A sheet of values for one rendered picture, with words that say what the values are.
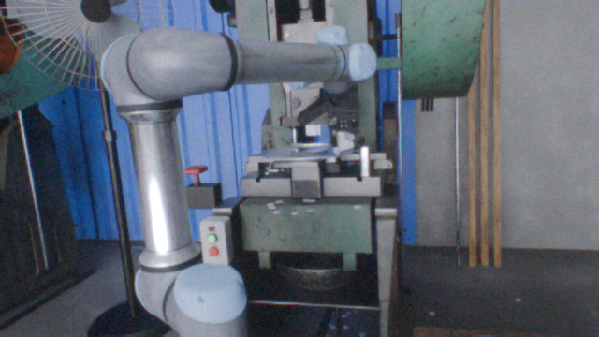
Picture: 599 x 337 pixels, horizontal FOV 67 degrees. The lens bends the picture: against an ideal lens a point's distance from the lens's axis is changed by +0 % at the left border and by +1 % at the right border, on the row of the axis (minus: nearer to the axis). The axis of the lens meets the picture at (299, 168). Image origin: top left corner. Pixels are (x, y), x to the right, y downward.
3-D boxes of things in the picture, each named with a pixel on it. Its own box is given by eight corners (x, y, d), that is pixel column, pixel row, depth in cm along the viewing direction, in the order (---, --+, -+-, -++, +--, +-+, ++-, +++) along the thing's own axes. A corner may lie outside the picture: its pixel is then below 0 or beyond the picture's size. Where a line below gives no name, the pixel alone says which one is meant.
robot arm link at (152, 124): (169, 345, 80) (122, 25, 69) (135, 316, 91) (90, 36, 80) (226, 318, 88) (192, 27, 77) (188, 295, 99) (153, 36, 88)
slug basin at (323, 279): (366, 301, 141) (365, 271, 139) (262, 297, 148) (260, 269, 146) (372, 259, 173) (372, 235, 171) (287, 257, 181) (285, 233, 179)
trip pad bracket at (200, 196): (219, 245, 138) (213, 183, 134) (190, 245, 140) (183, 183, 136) (226, 239, 144) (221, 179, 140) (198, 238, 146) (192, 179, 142)
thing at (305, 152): (294, 165, 120) (294, 162, 120) (244, 154, 144) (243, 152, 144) (373, 151, 136) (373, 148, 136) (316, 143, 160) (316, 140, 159)
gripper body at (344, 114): (358, 134, 119) (357, 93, 112) (327, 136, 121) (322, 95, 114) (359, 120, 125) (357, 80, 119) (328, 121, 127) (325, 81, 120)
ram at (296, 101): (329, 116, 136) (325, 13, 130) (282, 118, 139) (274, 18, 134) (337, 111, 153) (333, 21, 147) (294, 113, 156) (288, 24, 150)
